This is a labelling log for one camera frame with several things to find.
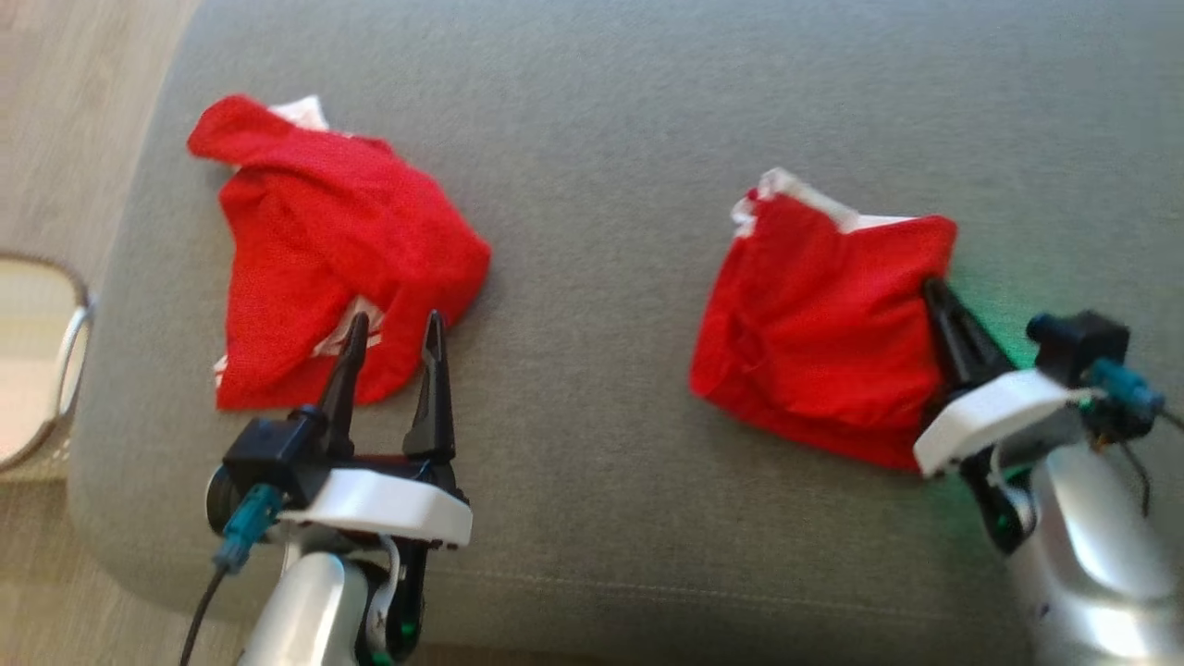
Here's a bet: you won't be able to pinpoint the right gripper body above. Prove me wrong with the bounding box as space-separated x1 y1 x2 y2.
913 369 1093 478

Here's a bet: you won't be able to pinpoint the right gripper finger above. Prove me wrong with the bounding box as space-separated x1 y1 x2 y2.
922 277 1015 395

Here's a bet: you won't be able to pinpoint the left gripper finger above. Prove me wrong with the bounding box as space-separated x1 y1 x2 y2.
403 310 458 463
317 312 370 461

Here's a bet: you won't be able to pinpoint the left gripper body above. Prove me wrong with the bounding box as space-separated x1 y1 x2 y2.
277 452 474 552

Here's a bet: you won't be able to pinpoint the red shorts with white stripes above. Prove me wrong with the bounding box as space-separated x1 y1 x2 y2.
689 166 959 473

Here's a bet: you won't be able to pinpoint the red and white jersey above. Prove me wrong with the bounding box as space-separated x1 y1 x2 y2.
187 93 493 411

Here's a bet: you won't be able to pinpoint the grey fabric sofa seat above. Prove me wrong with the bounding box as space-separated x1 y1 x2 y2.
67 0 1184 666

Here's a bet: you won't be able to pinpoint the cream perforated laundry basket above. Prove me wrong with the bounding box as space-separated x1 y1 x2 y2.
0 252 96 482

